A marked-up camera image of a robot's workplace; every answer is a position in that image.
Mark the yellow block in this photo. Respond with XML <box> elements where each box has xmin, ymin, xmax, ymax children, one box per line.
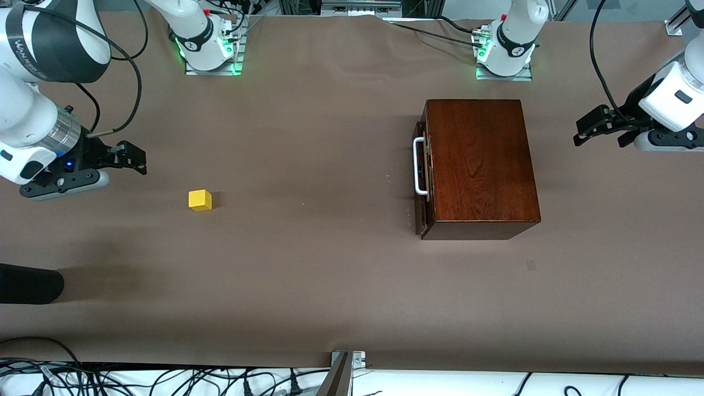
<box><xmin>188</xmin><ymin>189</ymin><xmax>213</xmax><ymax>212</ymax></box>

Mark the wooden drawer with white handle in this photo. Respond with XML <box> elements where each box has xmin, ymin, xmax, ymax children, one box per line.
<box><xmin>412</xmin><ymin>121</ymin><xmax>436</xmax><ymax>237</ymax></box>

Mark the aluminium profile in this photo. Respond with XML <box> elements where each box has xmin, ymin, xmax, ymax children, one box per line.
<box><xmin>664</xmin><ymin>0</ymin><xmax>695</xmax><ymax>37</ymax></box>

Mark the dark wooden cabinet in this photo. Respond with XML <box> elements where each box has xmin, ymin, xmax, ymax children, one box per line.
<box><xmin>421</xmin><ymin>99</ymin><xmax>541</xmax><ymax>241</ymax></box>

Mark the black cylinder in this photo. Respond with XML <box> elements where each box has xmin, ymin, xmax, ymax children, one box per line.
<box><xmin>0</xmin><ymin>263</ymin><xmax>65</xmax><ymax>305</ymax></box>

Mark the grey rack equipment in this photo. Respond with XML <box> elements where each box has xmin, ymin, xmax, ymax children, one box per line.
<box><xmin>321</xmin><ymin>0</ymin><xmax>403</xmax><ymax>16</ymax></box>

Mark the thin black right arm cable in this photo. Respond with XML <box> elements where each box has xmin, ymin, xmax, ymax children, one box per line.
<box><xmin>76</xmin><ymin>82</ymin><xmax>102</xmax><ymax>134</ymax></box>

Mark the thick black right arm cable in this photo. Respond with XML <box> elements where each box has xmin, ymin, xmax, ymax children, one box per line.
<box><xmin>19</xmin><ymin>3</ymin><xmax>144</xmax><ymax>138</ymax></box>

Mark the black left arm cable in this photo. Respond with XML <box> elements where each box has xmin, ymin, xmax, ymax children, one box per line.
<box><xmin>590</xmin><ymin>0</ymin><xmax>628</xmax><ymax>124</ymax></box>

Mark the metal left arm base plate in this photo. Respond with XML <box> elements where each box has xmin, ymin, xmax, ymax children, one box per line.
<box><xmin>476</xmin><ymin>62</ymin><xmax>533</xmax><ymax>82</ymax></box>

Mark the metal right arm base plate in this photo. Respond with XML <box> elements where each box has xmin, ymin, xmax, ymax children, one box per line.
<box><xmin>184</xmin><ymin>16</ymin><xmax>245</xmax><ymax>76</ymax></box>

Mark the black looped hanging cable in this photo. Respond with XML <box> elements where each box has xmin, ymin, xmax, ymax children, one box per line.
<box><xmin>110</xmin><ymin>0</ymin><xmax>149</xmax><ymax>61</ymax></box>

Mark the black cable on table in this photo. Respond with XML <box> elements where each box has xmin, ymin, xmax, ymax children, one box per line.
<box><xmin>385</xmin><ymin>15</ymin><xmax>485</xmax><ymax>47</ymax></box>

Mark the thick black cable loop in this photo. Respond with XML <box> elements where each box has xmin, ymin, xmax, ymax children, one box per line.
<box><xmin>0</xmin><ymin>336</ymin><xmax>83</xmax><ymax>368</ymax></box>

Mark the metal mount bracket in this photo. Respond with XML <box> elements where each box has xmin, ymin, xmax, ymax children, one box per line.
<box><xmin>316</xmin><ymin>350</ymin><xmax>366</xmax><ymax>396</ymax></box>

